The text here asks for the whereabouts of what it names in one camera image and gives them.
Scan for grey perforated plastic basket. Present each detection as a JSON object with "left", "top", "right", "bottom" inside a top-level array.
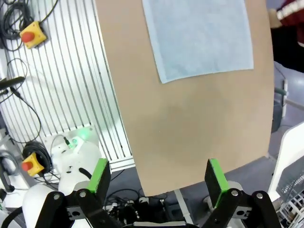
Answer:
[{"left": 276, "top": 174, "right": 304, "bottom": 207}]

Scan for person in maroon jacket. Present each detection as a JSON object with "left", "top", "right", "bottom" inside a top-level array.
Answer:
[{"left": 268, "top": 0, "right": 304, "bottom": 72}]

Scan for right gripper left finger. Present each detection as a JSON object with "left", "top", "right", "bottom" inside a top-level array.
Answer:
[{"left": 45, "top": 158, "right": 121, "bottom": 228}]

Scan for coiled black cable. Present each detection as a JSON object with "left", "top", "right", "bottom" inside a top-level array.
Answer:
[
  {"left": 22, "top": 141, "right": 52, "bottom": 175},
  {"left": 0, "top": 0, "right": 27, "bottom": 52}
]

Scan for yellow emergency stop button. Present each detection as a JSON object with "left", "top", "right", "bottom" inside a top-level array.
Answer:
[
  {"left": 20, "top": 152, "right": 45, "bottom": 177},
  {"left": 19, "top": 20, "right": 46, "bottom": 49}
]

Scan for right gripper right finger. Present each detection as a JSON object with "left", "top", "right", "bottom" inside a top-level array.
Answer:
[{"left": 201, "top": 158, "right": 281, "bottom": 228}]

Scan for slotted aluminium base plate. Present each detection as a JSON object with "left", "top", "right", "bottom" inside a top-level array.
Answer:
[{"left": 3, "top": 0, "right": 136, "bottom": 173}]

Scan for aluminium table leg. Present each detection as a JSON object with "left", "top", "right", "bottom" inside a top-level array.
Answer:
[{"left": 174, "top": 189, "right": 193, "bottom": 225}]

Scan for light blue towel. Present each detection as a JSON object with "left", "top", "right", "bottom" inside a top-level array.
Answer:
[{"left": 142, "top": 0, "right": 254, "bottom": 84}]

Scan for person's right hand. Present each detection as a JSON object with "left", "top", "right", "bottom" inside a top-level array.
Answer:
[{"left": 268, "top": 9, "right": 282, "bottom": 29}]

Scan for person's right forearm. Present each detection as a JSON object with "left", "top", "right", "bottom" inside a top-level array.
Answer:
[{"left": 276, "top": 0, "right": 304, "bottom": 27}]

